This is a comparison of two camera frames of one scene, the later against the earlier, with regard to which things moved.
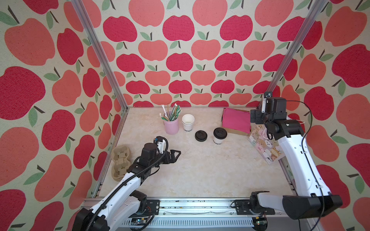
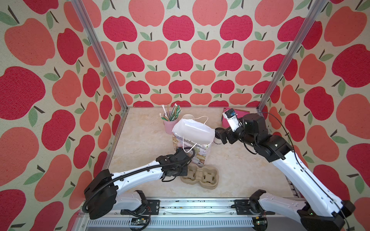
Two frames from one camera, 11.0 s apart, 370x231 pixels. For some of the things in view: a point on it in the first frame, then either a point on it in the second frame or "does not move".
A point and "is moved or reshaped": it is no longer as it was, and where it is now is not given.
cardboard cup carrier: x=121 y=155 → x=207 y=176
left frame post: x=83 y=10 does not move
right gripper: x=257 y=116 → x=222 y=132
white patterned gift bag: x=270 y=150 is moved or reshaped
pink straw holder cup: x=171 y=127 does not move
